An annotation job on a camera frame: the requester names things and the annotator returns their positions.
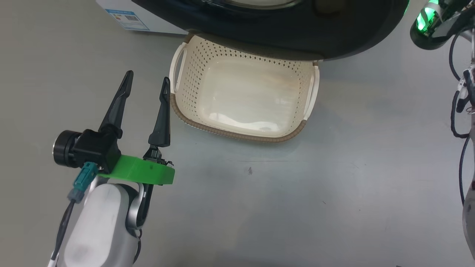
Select blue white energy label sticker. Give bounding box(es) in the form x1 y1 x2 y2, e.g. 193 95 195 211
105 9 150 31

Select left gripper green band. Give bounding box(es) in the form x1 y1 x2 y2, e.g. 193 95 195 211
98 70 175 185

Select black round washing machine door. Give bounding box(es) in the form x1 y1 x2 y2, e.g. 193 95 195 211
132 0 409 62

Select cream perforated laundry basket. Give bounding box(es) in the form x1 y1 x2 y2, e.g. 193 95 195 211
169 33 320 143

